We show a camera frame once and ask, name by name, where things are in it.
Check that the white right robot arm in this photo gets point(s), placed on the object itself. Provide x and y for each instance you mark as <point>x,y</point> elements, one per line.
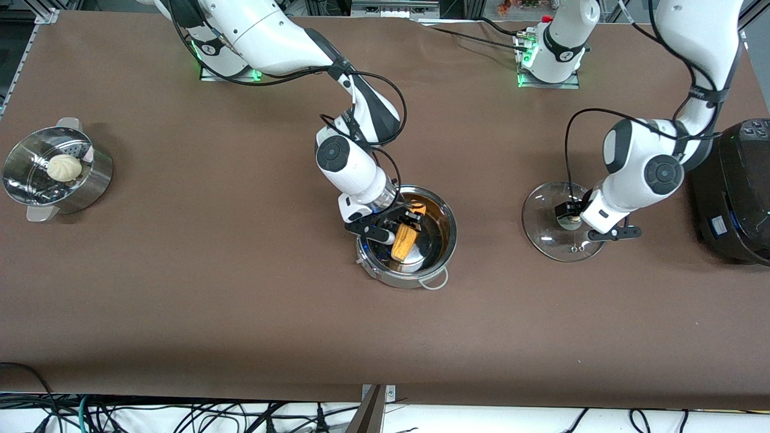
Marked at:
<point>271,36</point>

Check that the glass pot lid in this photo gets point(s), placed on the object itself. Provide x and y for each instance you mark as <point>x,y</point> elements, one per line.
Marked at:
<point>541,231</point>

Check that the steel steamer pot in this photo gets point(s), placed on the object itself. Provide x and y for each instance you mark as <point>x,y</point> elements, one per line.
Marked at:
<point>96,180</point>

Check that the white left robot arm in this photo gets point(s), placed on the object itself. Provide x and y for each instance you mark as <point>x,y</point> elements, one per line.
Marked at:
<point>662,174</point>

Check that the white steamed bun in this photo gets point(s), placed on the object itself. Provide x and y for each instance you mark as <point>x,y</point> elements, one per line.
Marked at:
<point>64,168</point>

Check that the black rice cooker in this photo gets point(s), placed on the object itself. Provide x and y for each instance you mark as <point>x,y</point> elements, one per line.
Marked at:
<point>740,198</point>

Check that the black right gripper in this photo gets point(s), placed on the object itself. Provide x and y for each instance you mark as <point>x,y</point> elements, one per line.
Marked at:
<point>402,210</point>

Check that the silver mounting bracket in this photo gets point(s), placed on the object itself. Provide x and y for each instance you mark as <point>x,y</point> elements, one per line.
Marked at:
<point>391,394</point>

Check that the yellow corn cob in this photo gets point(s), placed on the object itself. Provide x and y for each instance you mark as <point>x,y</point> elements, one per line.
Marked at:
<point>404,243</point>

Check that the aluminium frame rail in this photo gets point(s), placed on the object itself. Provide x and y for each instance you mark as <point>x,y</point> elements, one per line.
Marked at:
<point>755,13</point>
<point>24,54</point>

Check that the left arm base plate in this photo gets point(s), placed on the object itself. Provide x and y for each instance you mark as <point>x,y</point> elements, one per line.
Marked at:
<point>571,85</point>

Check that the brown table cover mat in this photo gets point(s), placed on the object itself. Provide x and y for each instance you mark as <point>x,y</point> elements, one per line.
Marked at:
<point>385,337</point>

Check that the steel cooking pot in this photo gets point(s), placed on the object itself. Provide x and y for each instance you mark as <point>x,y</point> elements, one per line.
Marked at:
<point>436,240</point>

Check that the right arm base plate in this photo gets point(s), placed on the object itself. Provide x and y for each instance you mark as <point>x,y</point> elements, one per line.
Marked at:
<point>207,77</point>

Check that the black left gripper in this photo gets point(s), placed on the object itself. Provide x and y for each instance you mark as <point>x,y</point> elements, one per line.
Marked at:
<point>566,210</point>

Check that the grey power strip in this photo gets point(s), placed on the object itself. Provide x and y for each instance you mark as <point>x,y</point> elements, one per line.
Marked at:
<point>391,9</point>

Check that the dark metal pole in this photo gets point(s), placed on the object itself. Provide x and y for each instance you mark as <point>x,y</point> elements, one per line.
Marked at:
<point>368,418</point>

